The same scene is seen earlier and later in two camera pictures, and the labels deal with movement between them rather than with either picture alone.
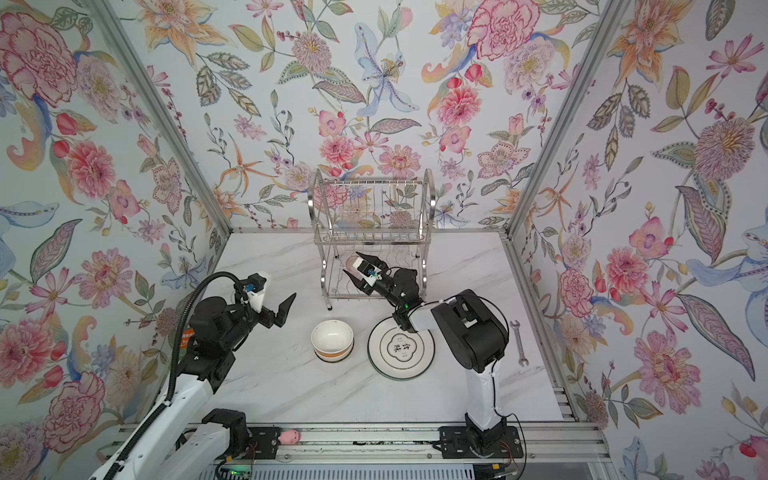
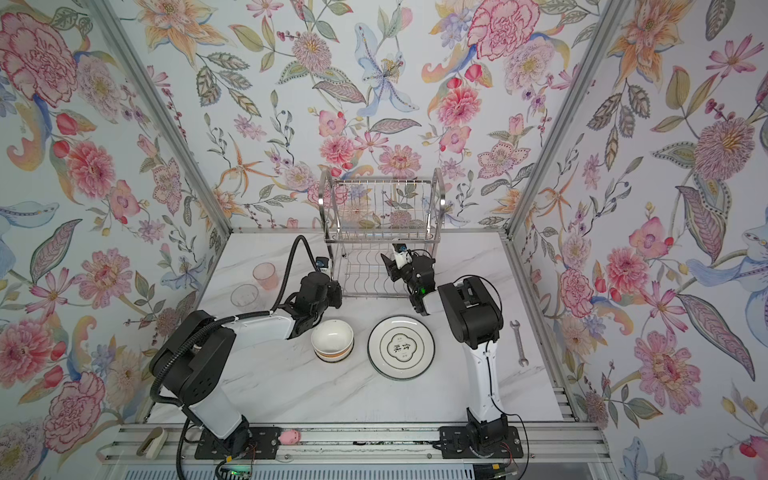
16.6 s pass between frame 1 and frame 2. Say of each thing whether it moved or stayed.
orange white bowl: stayed
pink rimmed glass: moved
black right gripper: moved
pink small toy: stayed
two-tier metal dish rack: stayed
